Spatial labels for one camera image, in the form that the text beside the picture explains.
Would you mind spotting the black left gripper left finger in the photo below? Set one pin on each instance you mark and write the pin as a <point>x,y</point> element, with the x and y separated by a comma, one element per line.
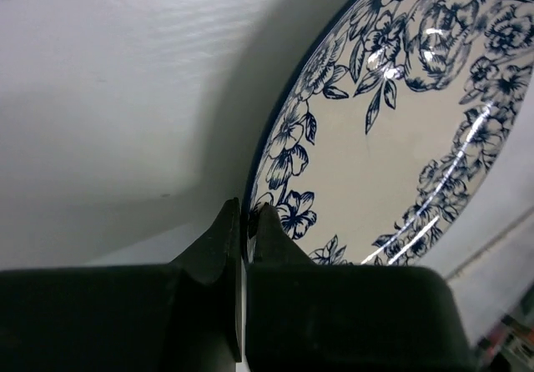
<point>184,315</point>

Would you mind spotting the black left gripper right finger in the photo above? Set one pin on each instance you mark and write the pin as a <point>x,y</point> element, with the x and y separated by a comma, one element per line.
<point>301,316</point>

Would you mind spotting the blue floral white plate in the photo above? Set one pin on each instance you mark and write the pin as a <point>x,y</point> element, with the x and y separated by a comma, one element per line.
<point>390,124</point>

